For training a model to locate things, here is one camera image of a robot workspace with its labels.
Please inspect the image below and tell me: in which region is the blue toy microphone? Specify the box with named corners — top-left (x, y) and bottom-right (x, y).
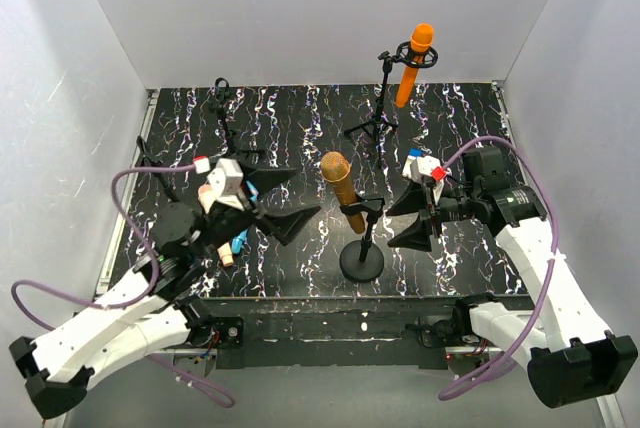
top-left (230, 182), bottom-right (259, 256)

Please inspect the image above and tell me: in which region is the black round-base clamp stand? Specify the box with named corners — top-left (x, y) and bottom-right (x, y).
top-left (339, 195), bottom-right (385, 283)

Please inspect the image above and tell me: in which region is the gold toy microphone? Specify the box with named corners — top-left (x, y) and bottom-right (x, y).
top-left (320, 151), bottom-right (359, 207)

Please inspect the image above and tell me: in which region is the black small tripod stand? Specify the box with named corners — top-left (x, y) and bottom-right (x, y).
top-left (209, 77), bottom-right (266, 165)

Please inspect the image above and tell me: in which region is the black tripod shock-mount stand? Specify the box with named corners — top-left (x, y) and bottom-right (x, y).
top-left (343, 41), bottom-right (438, 168)

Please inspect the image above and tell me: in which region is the orange toy microphone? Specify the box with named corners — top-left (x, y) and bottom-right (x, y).
top-left (396, 23), bottom-right (437, 108)

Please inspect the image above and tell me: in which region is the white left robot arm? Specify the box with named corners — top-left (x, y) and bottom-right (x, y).
top-left (9, 156), bottom-right (320, 420)

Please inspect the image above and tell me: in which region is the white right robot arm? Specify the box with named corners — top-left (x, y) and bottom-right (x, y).
top-left (387, 146), bottom-right (638, 408)

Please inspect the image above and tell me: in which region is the black left clamp stand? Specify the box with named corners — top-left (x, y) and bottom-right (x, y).
top-left (134, 135), bottom-right (181, 209)

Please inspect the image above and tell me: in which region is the blue and white block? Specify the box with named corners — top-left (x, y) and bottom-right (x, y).
top-left (402, 148), bottom-right (422, 179)

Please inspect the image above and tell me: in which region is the pink toy microphone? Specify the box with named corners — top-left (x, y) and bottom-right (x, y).
top-left (197, 183), bottom-right (234, 268)

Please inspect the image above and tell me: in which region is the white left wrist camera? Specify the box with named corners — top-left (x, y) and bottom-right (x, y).
top-left (193, 156), bottom-right (246, 214)

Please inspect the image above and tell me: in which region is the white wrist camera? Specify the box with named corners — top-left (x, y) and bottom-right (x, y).
top-left (410, 156), bottom-right (447, 204)
top-left (193, 156), bottom-right (246, 214)

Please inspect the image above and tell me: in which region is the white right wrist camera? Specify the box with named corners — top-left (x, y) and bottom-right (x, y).
top-left (410, 156), bottom-right (447, 204)

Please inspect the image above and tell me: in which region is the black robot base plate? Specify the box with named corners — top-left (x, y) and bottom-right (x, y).
top-left (154, 295), bottom-right (501, 374)

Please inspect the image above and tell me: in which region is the aluminium frame rail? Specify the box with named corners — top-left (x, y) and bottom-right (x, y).
top-left (42, 90), bottom-right (161, 428)

